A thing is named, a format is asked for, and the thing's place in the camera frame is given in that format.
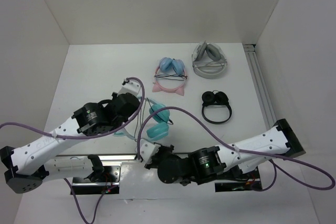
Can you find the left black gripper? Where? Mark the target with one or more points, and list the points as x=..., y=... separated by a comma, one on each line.
x=114, y=95

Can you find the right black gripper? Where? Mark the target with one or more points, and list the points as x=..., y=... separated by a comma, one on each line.
x=153, y=164

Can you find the teal cat-ear headphones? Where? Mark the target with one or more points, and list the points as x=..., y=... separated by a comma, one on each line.
x=156, y=132

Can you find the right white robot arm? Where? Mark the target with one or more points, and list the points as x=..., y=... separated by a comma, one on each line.
x=210, y=163

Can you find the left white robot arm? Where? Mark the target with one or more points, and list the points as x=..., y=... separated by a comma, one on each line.
x=33, y=164

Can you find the pink blue cat-ear headphones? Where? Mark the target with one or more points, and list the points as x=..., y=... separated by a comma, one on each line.
x=170, y=69

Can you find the black headphones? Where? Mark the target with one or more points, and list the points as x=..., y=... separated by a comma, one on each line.
x=215, y=98

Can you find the grey white headphones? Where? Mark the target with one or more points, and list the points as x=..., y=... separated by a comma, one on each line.
x=208, y=60

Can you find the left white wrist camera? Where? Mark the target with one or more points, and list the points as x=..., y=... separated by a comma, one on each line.
x=129, y=86

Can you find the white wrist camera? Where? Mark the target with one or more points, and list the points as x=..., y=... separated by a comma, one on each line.
x=147, y=150
x=129, y=86

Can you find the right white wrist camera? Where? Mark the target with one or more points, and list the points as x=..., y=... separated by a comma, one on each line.
x=147, y=150

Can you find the aluminium front rail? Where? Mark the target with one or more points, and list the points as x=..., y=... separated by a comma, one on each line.
x=105, y=158

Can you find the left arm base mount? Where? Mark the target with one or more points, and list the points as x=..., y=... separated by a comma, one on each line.
x=104, y=176

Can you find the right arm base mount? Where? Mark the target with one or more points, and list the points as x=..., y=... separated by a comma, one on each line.
x=234, y=180

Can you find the aluminium side rail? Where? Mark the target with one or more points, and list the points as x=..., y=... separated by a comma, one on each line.
x=260, y=85

